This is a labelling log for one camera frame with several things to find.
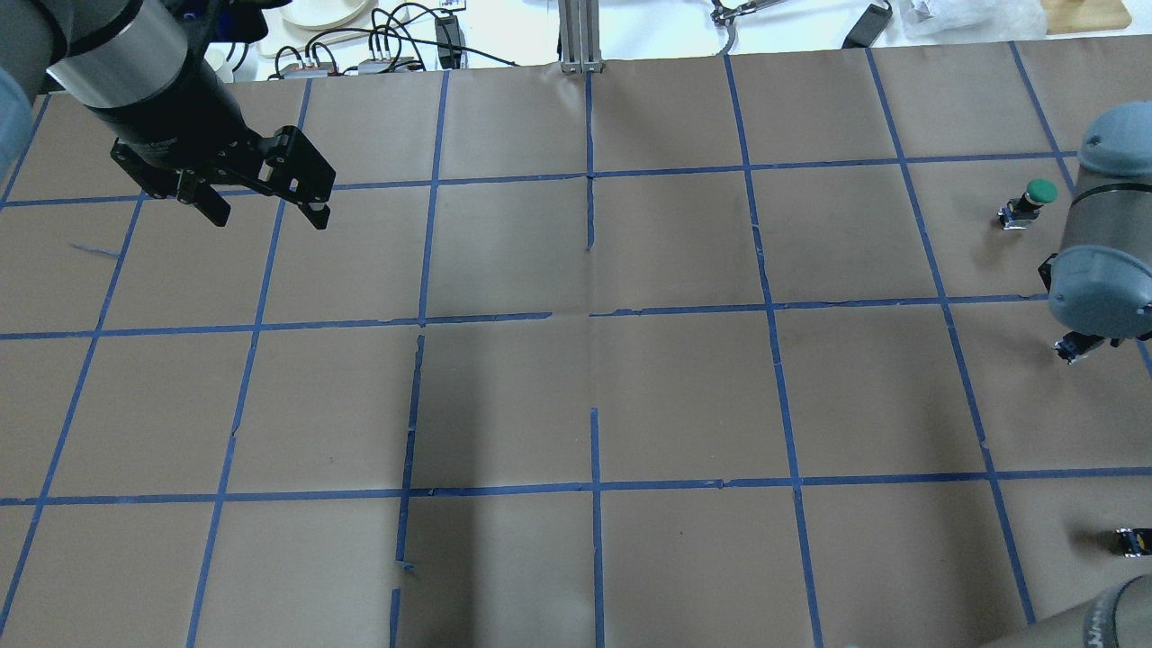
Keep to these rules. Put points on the yellow push button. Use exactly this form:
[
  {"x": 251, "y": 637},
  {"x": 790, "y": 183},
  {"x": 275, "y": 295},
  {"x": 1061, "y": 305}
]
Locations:
[{"x": 1075, "y": 346}]

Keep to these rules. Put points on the black power adapter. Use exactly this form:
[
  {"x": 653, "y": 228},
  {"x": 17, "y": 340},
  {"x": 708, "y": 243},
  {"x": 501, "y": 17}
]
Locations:
[{"x": 867, "y": 29}]

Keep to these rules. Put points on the green push button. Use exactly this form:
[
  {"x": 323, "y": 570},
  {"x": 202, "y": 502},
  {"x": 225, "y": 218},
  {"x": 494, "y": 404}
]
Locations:
[{"x": 1019, "y": 213}]

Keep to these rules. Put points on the beige plates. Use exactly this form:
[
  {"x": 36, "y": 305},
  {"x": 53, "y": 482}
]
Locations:
[{"x": 318, "y": 16}]

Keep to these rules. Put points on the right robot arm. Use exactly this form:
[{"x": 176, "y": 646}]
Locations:
[{"x": 1099, "y": 286}]

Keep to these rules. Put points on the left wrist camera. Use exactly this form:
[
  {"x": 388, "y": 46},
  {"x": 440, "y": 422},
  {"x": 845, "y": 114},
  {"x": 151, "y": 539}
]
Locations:
[{"x": 207, "y": 22}]

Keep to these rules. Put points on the wooden cutting board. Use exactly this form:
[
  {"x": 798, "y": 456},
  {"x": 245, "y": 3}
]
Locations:
[{"x": 1077, "y": 17}]

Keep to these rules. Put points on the aluminium frame post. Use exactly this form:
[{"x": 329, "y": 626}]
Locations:
[{"x": 579, "y": 37}]

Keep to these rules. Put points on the red push button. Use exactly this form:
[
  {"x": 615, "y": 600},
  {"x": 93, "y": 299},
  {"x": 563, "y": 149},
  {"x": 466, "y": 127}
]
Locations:
[{"x": 1133, "y": 542}]

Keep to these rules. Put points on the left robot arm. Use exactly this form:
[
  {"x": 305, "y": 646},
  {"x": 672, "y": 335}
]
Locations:
[{"x": 140, "y": 67}]

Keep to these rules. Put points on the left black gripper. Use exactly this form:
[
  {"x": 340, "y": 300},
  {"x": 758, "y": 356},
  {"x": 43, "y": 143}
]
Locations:
[{"x": 171, "y": 110}]

